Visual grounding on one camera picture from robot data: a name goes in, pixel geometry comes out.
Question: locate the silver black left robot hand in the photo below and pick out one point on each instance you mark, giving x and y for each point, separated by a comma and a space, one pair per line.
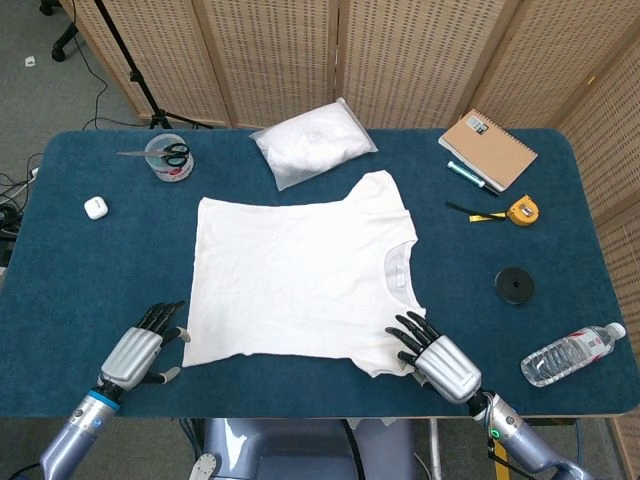
132, 352

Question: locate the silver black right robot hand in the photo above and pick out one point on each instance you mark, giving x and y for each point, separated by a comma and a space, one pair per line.
445, 367

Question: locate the white T-shirt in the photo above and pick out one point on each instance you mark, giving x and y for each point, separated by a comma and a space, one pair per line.
300, 275

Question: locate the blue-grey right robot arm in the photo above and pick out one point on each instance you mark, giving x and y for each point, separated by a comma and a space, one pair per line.
525, 440

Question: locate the white table leg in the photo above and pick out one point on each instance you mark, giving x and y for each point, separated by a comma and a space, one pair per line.
435, 450

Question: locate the teal blue table mat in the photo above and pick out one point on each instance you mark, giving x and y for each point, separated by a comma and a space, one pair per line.
100, 260

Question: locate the black round disc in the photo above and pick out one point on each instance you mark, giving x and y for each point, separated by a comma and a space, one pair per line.
520, 280

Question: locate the clear plastic water bottle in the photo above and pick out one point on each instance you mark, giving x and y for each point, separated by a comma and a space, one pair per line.
565, 355

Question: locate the white earbuds case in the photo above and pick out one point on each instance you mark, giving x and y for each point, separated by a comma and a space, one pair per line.
96, 207

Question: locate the blue-grey robot torso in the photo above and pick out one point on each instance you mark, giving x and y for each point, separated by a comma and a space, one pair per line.
300, 450

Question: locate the clear plastic clip jar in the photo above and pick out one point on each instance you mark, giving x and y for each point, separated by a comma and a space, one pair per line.
172, 173

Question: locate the green marker pen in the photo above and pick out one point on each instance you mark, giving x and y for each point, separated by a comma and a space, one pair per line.
462, 170

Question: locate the brown spiral notebook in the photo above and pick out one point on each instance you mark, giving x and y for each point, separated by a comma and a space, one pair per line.
487, 150

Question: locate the white garment in plastic bag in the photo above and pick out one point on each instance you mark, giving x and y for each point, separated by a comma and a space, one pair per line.
310, 145

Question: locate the black tripod stand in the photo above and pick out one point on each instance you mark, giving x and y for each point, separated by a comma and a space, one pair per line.
135, 75

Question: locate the white paper scrap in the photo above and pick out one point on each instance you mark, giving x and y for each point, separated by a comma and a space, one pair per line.
30, 61

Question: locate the black office chair base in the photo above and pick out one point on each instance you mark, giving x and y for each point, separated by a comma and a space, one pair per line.
62, 45

